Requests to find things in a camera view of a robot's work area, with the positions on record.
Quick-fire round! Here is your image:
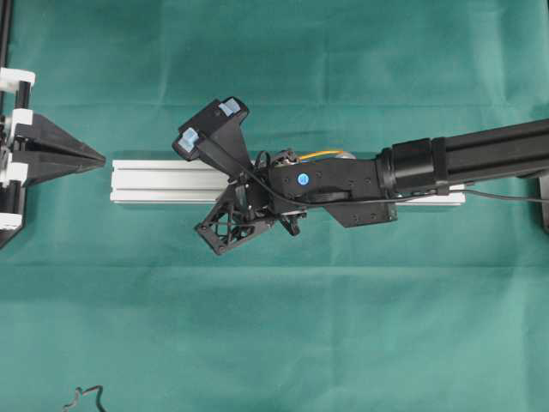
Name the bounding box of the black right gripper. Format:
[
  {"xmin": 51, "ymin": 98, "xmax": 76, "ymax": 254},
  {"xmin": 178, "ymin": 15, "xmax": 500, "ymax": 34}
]
[{"xmin": 172, "ymin": 97, "xmax": 306, "ymax": 256}]

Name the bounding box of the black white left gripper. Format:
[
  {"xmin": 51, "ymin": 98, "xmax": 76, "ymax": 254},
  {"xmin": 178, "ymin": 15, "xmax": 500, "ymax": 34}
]
[{"xmin": 1, "ymin": 67, "xmax": 106, "ymax": 248}]

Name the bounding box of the black cable bottom left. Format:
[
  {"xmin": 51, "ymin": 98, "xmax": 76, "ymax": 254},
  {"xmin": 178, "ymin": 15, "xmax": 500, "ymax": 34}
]
[{"xmin": 62, "ymin": 385, "xmax": 109, "ymax": 412}]

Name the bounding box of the orange rubber band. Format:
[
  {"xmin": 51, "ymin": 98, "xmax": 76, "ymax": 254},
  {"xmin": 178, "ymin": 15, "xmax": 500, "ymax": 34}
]
[{"xmin": 298, "ymin": 149, "xmax": 355, "ymax": 162}]

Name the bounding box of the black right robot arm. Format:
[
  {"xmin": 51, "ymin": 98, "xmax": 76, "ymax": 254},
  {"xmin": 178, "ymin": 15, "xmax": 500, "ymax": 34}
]
[{"xmin": 172, "ymin": 97, "xmax": 548, "ymax": 255}]

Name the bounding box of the black frame bar left edge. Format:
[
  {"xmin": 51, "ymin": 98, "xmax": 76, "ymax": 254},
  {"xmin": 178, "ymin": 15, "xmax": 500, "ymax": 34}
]
[{"xmin": 0, "ymin": 0, "xmax": 14, "ymax": 67}]

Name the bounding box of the silver aluminium extrusion rail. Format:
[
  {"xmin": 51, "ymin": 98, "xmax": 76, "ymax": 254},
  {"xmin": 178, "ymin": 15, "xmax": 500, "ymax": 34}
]
[{"xmin": 109, "ymin": 159, "xmax": 466, "ymax": 209}]

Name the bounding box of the green table cloth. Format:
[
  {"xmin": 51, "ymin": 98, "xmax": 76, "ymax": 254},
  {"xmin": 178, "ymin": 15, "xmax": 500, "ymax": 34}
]
[{"xmin": 1, "ymin": 1, "xmax": 548, "ymax": 411}]

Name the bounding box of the grey arm base right edge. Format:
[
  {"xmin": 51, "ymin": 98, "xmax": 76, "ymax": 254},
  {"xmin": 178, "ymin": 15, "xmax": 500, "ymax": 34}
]
[{"xmin": 536, "ymin": 170, "xmax": 549, "ymax": 235}]

